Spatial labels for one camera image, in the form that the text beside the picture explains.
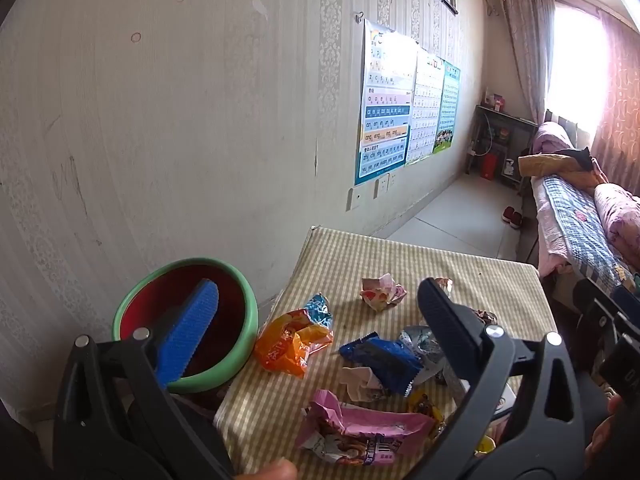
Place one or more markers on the white pink wrapper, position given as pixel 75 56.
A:
pixel 382 292

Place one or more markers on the white wall socket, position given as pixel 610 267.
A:
pixel 393 179
pixel 381 186
pixel 354 199

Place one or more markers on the person's left hand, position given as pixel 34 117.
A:
pixel 267 471

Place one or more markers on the orange yellow cloth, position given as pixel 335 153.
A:
pixel 545 165

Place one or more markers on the dark blue snack wrapper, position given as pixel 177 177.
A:
pixel 385 362

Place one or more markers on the white orange wrapper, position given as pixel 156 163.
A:
pixel 444 284

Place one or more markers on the blue plaid bedsheet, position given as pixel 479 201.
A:
pixel 580 220

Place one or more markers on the pink snack wrapper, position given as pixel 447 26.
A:
pixel 360 425

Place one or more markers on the bed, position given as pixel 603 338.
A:
pixel 555 230

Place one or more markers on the yellow brown snack wrapper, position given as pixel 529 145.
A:
pixel 425 405

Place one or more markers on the brown silver wrapper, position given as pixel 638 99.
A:
pixel 486 317

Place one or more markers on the window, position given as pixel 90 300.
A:
pixel 575 65

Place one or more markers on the small light blue wrapper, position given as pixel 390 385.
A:
pixel 319 310

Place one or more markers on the small red bin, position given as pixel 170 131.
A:
pixel 489 166

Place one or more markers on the white table wall poster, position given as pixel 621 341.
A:
pixel 427 105

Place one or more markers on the black garment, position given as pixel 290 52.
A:
pixel 580 157

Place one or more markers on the orange snack wrapper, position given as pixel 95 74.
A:
pixel 285 345

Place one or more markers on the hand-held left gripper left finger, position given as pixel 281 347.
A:
pixel 190 332

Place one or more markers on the person's right hand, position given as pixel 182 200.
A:
pixel 605 430

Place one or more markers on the white paper scrap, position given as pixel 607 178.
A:
pixel 356 382

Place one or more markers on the blue letter wall poster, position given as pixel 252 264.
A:
pixel 385 105

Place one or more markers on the silver foil wrapper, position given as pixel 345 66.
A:
pixel 422 345

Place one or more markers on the pink pillow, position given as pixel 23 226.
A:
pixel 550 137

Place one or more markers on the pink floral quilt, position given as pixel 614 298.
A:
pixel 620 215

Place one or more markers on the dark metal shelf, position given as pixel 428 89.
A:
pixel 500 125

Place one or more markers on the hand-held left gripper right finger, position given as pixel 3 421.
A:
pixel 450 325

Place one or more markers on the sheer pink curtain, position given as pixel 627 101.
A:
pixel 525 45

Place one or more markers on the green blue wall poster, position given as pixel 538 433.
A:
pixel 449 105

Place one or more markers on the green red trash bin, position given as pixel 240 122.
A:
pixel 235 330

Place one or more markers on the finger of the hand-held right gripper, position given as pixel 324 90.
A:
pixel 597 305

